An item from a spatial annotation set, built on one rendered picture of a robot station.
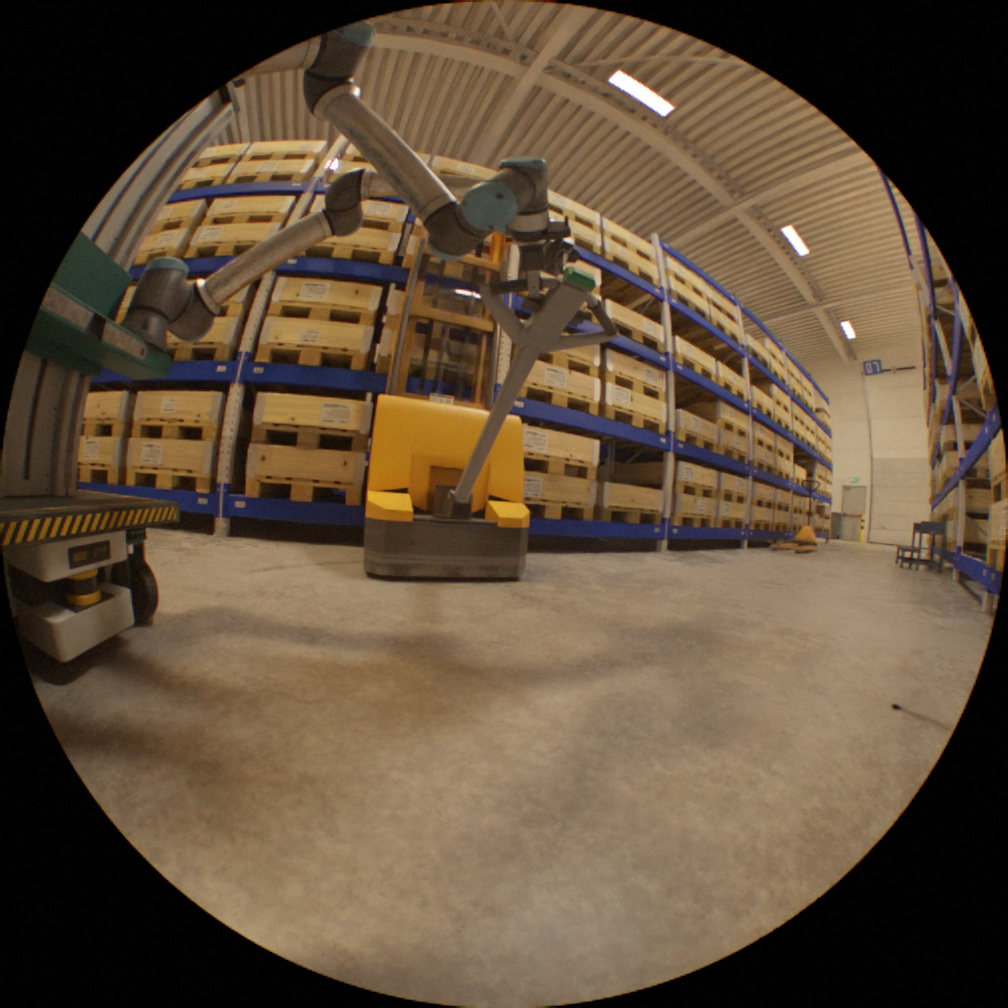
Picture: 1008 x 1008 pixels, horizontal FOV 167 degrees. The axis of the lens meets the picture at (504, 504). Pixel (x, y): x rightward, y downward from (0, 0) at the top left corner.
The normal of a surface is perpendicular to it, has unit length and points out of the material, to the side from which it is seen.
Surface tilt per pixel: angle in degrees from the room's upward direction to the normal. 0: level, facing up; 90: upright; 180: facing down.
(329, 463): 90
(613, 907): 0
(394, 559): 90
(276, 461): 90
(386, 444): 74
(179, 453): 90
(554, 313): 158
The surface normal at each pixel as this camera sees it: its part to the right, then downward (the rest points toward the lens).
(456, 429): 0.40, -0.23
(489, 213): -0.37, 0.87
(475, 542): 0.39, 0.05
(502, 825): 0.08, -1.00
